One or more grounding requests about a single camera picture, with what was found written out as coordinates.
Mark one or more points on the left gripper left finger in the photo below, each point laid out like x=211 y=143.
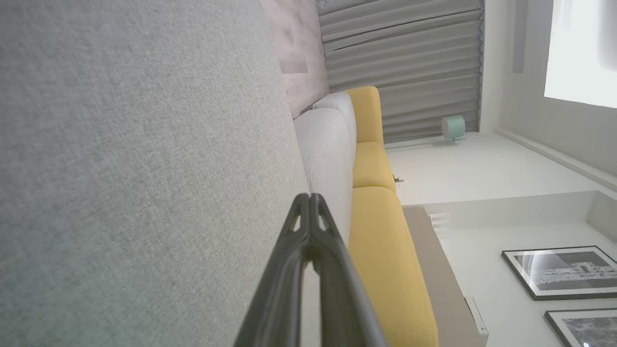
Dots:
x=282 y=299

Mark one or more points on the beige wooden ledge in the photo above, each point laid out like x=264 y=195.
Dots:
x=434 y=279

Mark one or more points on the large black framed picture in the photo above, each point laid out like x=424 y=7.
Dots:
x=564 y=272

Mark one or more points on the grey pleated curtain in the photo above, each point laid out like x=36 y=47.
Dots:
x=409 y=62

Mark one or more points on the large grey fabric cushion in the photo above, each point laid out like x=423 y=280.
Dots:
x=135 y=168

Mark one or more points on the small black framed picture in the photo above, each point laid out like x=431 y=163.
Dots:
x=588 y=330

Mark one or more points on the bright ceiling light panel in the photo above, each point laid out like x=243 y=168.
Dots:
x=578 y=48

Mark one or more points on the light grey sofa section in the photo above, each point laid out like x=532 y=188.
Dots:
x=328 y=159

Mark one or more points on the small wall socket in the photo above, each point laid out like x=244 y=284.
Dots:
x=398 y=180

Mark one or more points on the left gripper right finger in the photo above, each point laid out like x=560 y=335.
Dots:
x=342 y=299

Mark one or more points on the mint green lamp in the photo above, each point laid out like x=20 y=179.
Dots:
x=453 y=127

